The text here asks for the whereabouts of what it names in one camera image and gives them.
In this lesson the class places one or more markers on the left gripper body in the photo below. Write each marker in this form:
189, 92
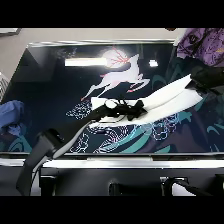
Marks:
132, 108

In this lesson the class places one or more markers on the white garment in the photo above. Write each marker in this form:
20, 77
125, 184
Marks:
168, 96

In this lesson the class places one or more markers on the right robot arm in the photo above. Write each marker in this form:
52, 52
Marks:
209, 78

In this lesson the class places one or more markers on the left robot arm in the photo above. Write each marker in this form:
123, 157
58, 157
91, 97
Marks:
37, 156

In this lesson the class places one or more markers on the purple garment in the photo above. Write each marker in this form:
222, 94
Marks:
204, 42

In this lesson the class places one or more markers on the blue garment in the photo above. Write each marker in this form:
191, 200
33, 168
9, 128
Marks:
11, 114

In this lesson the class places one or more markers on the silver frame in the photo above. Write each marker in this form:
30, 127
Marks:
133, 163

